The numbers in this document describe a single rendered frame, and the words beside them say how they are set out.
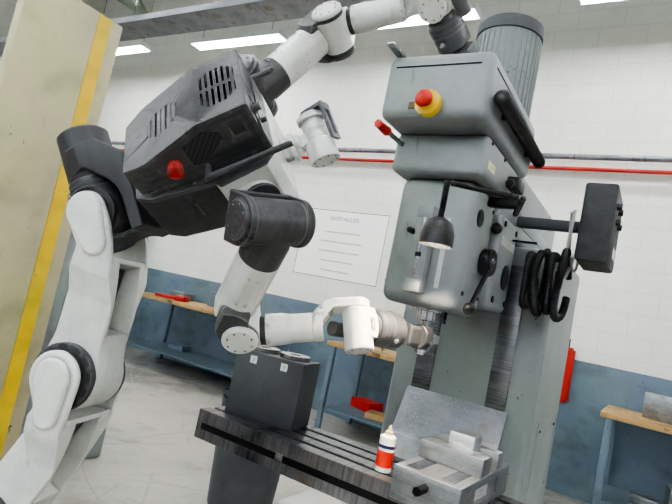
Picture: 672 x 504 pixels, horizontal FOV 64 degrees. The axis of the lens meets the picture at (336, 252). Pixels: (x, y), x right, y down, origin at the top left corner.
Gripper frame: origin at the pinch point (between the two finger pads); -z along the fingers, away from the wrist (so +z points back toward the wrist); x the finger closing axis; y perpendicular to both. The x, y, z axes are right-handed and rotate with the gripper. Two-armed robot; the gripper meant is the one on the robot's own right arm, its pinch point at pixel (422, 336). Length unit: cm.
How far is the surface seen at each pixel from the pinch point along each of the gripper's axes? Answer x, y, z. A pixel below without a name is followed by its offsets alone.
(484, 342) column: 6.3, -1.5, -36.9
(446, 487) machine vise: -24.5, 27.2, 13.4
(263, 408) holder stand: 38, 30, 16
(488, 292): -7.5, -14.8, -13.6
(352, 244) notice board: 391, -76, -312
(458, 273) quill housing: -11.2, -16.5, 5.1
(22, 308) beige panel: 162, 26, 58
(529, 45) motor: -1, -89, -20
